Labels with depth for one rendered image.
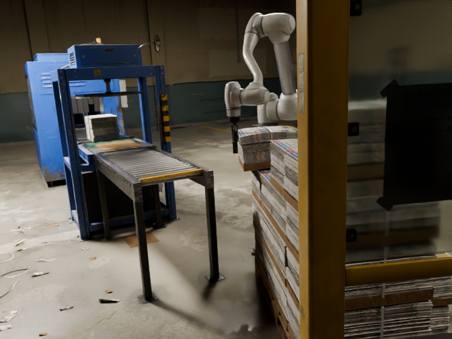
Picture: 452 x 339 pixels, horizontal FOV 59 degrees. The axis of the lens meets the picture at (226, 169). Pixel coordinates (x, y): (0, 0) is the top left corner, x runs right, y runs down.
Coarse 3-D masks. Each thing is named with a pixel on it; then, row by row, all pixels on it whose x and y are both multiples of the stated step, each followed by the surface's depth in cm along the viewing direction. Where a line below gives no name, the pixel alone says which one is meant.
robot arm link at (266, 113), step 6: (270, 96) 293; (276, 96) 296; (270, 102) 292; (276, 102) 291; (258, 108) 298; (264, 108) 294; (270, 108) 292; (258, 114) 300; (264, 114) 295; (270, 114) 293; (258, 120) 302; (264, 120) 297; (270, 120) 296; (276, 120) 299
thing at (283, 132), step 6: (270, 126) 268; (276, 126) 267; (282, 126) 265; (288, 126) 264; (282, 132) 242; (288, 132) 242; (294, 132) 243; (282, 138) 243; (288, 138) 243; (294, 138) 244
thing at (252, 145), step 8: (248, 128) 265; (256, 128) 262; (240, 136) 243; (248, 136) 241; (256, 136) 242; (264, 136) 242; (240, 144) 243; (248, 144) 243; (256, 144) 243; (264, 144) 243; (240, 152) 259; (248, 152) 244; (256, 152) 244; (264, 152) 245; (240, 160) 266; (248, 160) 245; (256, 160) 246; (264, 160) 246
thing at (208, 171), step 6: (156, 150) 358; (162, 150) 356; (174, 156) 324; (186, 162) 298; (192, 162) 297; (198, 168) 277; (204, 168) 275; (204, 174) 270; (210, 174) 268; (192, 180) 291; (198, 180) 281; (204, 180) 271; (210, 180) 268; (204, 186) 273; (210, 186) 269
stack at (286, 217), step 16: (256, 176) 253; (256, 192) 259; (272, 192) 213; (256, 208) 263; (272, 208) 216; (288, 208) 185; (256, 224) 267; (288, 224) 186; (256, 240) 275; (272, 240) 219; (288, 256) 190; (256, 272) 283; (272, 272) 230; (288, 272) 191; (272, 288) 230; (272, 304) 234; (288, 304) 196; (288, 320) 202; (288, 336) 201
